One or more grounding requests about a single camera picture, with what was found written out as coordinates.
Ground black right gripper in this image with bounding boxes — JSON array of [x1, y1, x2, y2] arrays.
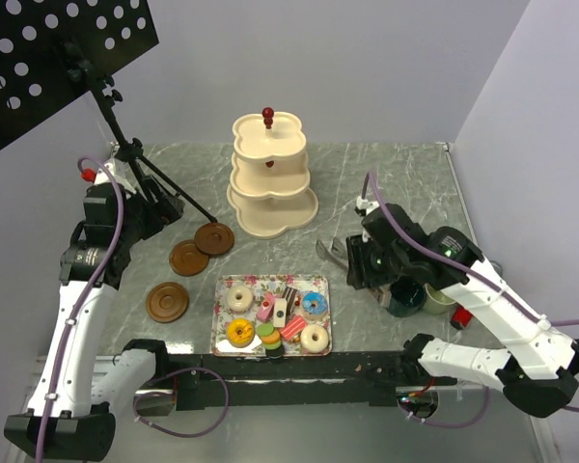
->
[[345, 233, 407, 290]]

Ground chocolate cake slice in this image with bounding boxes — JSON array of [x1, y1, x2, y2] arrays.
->
[[282, 286, 299, 308]]

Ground white cake slice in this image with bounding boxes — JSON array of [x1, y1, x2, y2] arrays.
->
[[272, 297, 288, 328]]

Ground pink cake slice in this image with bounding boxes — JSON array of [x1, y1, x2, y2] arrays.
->
[[256, 292, 276, 323]]

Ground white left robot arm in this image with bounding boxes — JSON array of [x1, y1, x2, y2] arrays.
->
[[4, 178, 184, 462]]

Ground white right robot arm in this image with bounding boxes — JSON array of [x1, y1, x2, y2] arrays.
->
[[346, 199, 579, 418]]

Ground purple glitter microphone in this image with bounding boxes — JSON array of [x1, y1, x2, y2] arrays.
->
[[372, 286, 391, 308]]

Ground dark green mug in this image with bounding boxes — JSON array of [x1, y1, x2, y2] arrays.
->
[[387, 277, 427, 318]]

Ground brown wooden saucer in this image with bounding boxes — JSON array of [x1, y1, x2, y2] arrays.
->
[[146, 282, 189, 323], [194, 223, 234, 257], [168, 239, 209, 277]]

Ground blue glazed donut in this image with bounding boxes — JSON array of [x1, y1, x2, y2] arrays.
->
[[301, 292, 328, 320]]

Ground light green cup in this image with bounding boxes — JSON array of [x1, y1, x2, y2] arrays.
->
[[423, 284, 457, 315]]

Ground cream glazed donut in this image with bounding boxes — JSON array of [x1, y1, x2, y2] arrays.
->
[[300, 324, 329, 354]]

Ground red striped cake slice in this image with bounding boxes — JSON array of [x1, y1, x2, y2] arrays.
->
[[280, 315, 307, 341]]

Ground red glitter microphone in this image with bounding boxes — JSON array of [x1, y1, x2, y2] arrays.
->
[[450, 306, 473, 330]]

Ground cream three-tier cake stand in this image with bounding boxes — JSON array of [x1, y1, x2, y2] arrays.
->
[[227, 107, 319, 239]]

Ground stacked colourful macarons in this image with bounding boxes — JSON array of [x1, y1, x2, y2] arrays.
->
[[256, 323, 285, 359]]

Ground white glazed donut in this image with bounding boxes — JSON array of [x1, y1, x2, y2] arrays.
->
[[226, 286, 254, 313]]

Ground floral serving tray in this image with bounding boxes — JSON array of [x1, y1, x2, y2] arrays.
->
[[209, 274, 333, 358]]

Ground yellow glazed donut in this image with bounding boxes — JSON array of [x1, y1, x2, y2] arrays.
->
[[226, 318, 255, 348]]

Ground black perforated music stand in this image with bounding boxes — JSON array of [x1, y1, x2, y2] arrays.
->
[[0, 1, 200, 208]]

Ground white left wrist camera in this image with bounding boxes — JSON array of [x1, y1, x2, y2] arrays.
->
[[80, 161, 139, 194]]

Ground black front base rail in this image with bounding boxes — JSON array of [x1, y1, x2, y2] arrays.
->
[[173, 351, 416, 411]]

